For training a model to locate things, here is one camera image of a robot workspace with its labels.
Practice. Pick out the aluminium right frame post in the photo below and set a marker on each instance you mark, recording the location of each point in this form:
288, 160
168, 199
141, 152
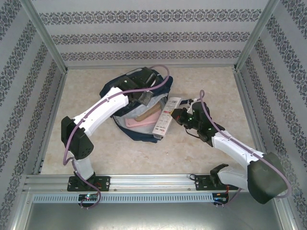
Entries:
256, 33

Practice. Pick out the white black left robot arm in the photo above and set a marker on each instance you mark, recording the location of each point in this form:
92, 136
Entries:
105, 107

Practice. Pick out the aluminium left frame post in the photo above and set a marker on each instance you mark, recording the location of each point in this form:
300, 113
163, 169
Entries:
43, 33

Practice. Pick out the aluminium right table side rail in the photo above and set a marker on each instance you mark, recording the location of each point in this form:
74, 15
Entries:
251, 119

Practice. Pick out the grey metal sheet panel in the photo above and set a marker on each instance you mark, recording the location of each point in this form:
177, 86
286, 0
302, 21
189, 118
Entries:
153, 218

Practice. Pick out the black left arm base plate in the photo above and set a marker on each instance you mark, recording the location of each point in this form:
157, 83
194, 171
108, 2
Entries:
103, 183

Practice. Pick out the pink pencil case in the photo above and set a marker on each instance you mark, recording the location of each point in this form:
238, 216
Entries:
141, 122

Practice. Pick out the aluminium table side rail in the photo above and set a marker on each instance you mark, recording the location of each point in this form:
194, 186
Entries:
51, 115
251, 119

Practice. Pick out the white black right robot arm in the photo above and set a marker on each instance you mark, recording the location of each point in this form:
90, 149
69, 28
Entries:
230, 143

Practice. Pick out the aluminium frame post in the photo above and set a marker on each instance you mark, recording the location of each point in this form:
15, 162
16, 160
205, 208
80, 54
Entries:
256, 33
43, 33

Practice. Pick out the aluminium mounting rail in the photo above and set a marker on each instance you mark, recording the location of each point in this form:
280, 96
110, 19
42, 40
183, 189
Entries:
153, 182

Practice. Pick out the aluminium left table side rail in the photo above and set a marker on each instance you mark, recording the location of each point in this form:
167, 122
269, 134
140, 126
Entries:
51, 115

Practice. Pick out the left controller circuit board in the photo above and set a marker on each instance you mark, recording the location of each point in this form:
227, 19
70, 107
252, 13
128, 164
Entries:
88, 197

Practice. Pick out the right controller circuit board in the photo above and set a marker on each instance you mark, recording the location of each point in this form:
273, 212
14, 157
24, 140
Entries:
221, 198

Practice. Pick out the navy blue student backpack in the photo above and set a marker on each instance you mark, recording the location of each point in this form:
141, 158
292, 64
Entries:
139, 138

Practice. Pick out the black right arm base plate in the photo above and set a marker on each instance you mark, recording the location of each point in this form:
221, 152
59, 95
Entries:
201, 183

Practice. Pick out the aluminium rear table rail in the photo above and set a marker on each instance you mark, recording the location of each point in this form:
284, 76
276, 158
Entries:
192, 65

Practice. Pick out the controller circuit board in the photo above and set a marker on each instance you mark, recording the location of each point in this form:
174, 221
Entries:
88, 197
221, 198

